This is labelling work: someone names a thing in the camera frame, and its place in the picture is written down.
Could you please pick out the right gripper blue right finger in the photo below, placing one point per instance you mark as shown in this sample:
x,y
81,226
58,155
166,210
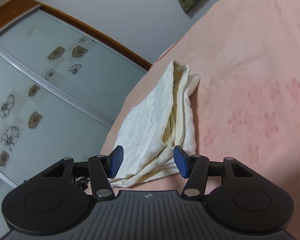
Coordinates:
x,y
194,168

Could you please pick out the white lace pants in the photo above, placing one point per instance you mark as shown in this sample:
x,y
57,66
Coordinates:
x,y
151,130

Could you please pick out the frosted glass wardrobe doors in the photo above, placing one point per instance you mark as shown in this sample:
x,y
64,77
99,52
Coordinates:
x,y
60,93

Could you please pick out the pink floral bed blanket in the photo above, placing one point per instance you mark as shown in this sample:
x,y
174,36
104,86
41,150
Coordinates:
x,y
247,104

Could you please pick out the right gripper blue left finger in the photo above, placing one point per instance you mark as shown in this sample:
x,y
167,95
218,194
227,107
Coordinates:
x,y
101,169

